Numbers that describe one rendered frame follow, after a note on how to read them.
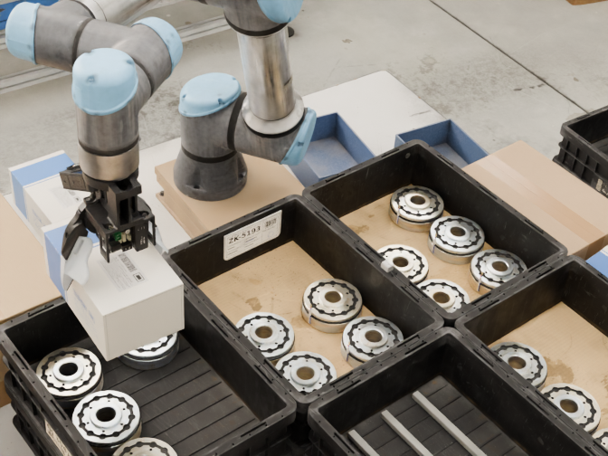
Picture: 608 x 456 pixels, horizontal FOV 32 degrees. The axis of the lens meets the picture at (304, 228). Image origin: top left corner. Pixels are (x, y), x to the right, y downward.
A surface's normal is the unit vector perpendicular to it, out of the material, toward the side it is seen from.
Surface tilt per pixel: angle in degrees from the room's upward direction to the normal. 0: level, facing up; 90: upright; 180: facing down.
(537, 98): 0
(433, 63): 0
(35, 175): 0
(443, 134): 90
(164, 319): 90
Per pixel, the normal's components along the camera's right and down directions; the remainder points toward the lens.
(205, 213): 0.05, -0.73
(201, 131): -0.33, 0.63
